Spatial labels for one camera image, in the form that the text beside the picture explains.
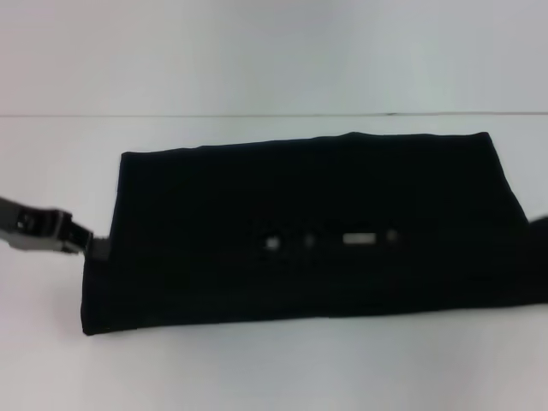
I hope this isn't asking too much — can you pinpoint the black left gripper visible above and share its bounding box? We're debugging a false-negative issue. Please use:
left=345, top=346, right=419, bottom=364
left=0, top=195, right=111, bottom=261

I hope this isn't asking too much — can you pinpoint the black shirt with white print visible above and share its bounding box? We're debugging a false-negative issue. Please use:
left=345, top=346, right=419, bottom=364
left=80, top=131, right=548, bottom=337

